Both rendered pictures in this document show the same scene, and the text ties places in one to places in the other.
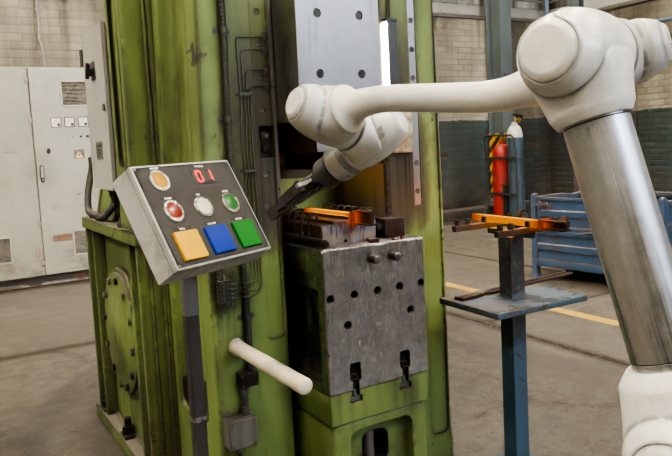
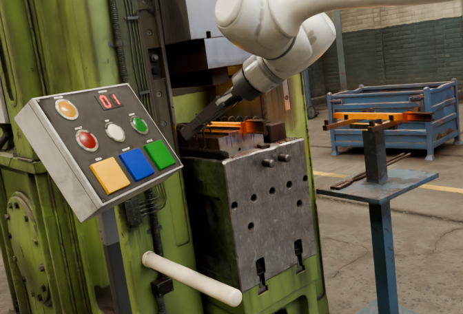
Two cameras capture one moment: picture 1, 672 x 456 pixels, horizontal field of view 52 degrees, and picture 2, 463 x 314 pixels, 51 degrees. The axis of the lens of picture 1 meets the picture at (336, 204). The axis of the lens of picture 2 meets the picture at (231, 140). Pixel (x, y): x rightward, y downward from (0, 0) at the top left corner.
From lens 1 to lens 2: 0.57 m
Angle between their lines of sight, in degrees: 9
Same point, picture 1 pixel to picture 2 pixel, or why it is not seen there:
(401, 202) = (275, 109)
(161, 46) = not seen: outside the picture
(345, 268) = (244, 175)
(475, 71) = not seen: hidden behind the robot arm
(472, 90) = not seen: outside the picture
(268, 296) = (172, 208)
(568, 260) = (358, 140)
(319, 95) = not seen: outside the picture
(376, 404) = (279, 291)
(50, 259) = not seen: outside the picture
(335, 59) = not seen: outside the picture
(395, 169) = not seen: hidden behind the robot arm
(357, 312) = (258, 213)
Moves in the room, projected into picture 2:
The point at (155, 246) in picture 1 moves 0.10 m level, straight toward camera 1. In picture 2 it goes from (73, 182) to (78, 191)
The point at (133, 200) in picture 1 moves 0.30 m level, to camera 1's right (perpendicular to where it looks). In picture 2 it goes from (41, 134) to (179, 113)
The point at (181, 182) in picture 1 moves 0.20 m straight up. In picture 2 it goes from (89, 109) to (73, 24)
